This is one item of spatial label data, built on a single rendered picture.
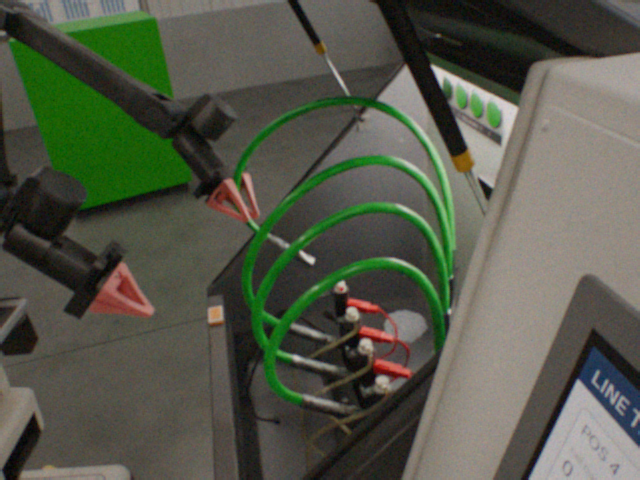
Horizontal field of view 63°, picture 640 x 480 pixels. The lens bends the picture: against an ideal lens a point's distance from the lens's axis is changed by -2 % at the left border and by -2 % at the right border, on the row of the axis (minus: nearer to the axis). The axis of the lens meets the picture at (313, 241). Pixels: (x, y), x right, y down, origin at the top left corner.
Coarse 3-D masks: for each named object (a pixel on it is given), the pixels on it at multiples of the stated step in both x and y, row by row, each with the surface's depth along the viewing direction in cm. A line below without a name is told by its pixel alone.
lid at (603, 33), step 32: (416, 0) 72; (448, 0) 62; (480, 0) 43; (512, 0) 37; (544, 0) 38; (576, 0) 38; (448, 32) 87; (480, 32) 63; (512, 32) 49; (544, 32) 46; (576, 32) 39; (608, 32) 40
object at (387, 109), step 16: (352, 96) 82; (288, 112) 85; (304, 112) 84; (384, 112) 82; (400, 112) 82; (272, 128) 86; (416, 128) 82; (256, 144) 89; (240, 160) 91; (432, 160) 84; (240, 176) 92; (448, 192) 86; (448, 208) 88; (448, 224) 89
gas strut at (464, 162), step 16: (384, 0) 39; (400, 0) 39; (384, 16) 40; (400, 16) 40; (400, 32) 40; (416, 32) 41; (400, 48) 41; (416, 48) 41; (416, 64) 42; (416, 80) 43; (432, 80) 43; (432, 96) 43; (432, 112) 45; (448, 112) 44; (448, 128) 45; (448, 144) 46; (464, 144) 46; (464, 160) 47; (480, 192) 50
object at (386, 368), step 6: (378, 360) 79; (378, 366) 78; (384, 366) 77; (390, 366) 77; (396, 366) 77; (378, 372) 78; (384, 372) 77; (390, 372) 77; (396, 372) 76; (402, 372) 76; (408, 372) 76
